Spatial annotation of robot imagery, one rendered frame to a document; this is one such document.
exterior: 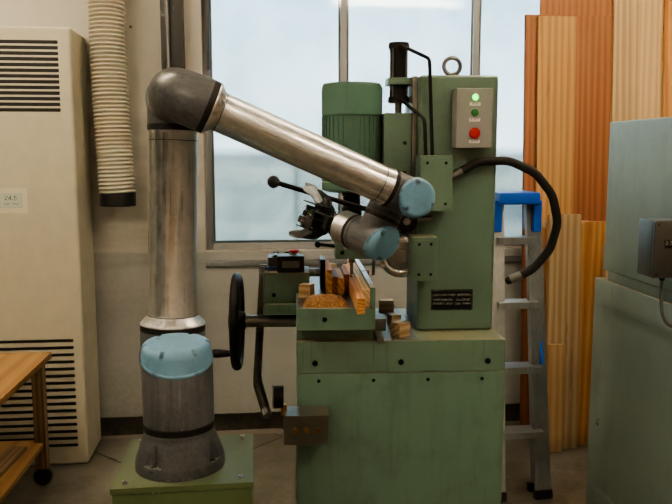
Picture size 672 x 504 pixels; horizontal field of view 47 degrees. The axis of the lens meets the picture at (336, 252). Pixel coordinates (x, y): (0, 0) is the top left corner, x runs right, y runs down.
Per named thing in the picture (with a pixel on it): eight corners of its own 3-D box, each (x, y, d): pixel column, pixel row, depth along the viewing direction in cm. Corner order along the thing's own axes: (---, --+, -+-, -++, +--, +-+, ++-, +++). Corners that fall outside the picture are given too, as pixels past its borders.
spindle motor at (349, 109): (320, 190, 235) (320, 86, 231) (378, 190, 236) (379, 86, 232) (322, 193, 218) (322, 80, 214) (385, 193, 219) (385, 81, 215)
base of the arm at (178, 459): (232, 475, 161) (230, 429, 160) (138, 487, 156) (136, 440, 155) (217, 443, 179) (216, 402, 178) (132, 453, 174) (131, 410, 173)
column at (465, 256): (405, 314, 244) (408, 82, 235) (475, 314, 246) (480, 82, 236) (416, 331, 222) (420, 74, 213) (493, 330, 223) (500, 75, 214)
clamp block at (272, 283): (265, 294, 241) (265, 265, 240) (308, 294, 242) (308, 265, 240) (263, 303, 226) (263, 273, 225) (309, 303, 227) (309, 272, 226)
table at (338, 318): (268, 291, 264) (267, 273, 263) (357, 290, 265) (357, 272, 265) (260, 331, 204) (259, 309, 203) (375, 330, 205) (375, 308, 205)
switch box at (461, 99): (451, 148, 216) (452, 89, 214) (486, 148, 217) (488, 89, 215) (455, 148, 210) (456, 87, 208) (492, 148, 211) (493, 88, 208)
